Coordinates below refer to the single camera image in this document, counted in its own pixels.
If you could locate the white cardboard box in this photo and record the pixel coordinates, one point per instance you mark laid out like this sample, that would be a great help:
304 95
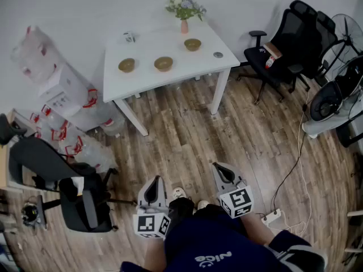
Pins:
65 95

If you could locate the plastic bottle with red label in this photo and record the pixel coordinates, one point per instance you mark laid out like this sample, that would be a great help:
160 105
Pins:
270 62

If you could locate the grey and black floor appliance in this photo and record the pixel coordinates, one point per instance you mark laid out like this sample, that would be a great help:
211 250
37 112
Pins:
326 103

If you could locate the round grey table grommet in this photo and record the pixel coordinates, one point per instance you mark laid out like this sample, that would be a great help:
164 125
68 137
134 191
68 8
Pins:
217 54

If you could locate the white table leg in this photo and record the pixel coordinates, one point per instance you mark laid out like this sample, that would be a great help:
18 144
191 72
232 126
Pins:
219 92
130 115

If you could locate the white and purple flower bouquet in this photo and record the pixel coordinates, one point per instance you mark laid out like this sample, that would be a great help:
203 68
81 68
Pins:
185 7

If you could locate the person's left forearm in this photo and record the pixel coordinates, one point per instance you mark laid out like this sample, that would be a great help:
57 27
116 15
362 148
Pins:
154 254

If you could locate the white power strip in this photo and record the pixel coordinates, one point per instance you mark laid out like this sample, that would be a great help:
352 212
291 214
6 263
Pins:
271 215

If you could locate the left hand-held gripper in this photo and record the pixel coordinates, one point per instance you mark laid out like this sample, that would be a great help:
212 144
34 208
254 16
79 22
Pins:
149 222

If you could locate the navy blue shirt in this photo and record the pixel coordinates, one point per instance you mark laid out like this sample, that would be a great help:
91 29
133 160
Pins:
210 237

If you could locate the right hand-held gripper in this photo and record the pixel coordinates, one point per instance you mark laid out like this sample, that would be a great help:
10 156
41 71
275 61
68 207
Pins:
238 201

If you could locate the black padded office chair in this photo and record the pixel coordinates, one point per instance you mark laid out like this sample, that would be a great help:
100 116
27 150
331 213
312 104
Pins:
34 160

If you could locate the person's right forearm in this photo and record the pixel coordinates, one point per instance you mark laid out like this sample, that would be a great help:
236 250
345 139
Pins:
255 228

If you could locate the black round device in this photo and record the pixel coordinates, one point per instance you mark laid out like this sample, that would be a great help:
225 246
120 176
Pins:
29 212

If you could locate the brown ceramic bowl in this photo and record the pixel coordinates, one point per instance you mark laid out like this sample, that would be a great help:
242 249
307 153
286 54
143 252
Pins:
126 64
163 63
192 44

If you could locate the pink vase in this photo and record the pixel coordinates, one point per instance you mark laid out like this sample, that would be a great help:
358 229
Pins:
184 27

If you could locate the clear bag of plastic bottles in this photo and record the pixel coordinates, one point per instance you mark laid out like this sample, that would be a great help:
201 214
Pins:
31 55

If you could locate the black mesh office chair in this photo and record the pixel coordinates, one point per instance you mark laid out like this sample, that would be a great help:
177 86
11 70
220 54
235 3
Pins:
326 35
295 35

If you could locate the black standing fan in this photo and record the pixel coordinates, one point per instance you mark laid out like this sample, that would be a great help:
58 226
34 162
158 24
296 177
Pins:
347 38

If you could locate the small white carton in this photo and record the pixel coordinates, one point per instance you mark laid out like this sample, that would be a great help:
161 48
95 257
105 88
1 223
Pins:
129 37

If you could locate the white shoe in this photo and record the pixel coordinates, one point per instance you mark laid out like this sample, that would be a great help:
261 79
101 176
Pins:
202 204
179 193

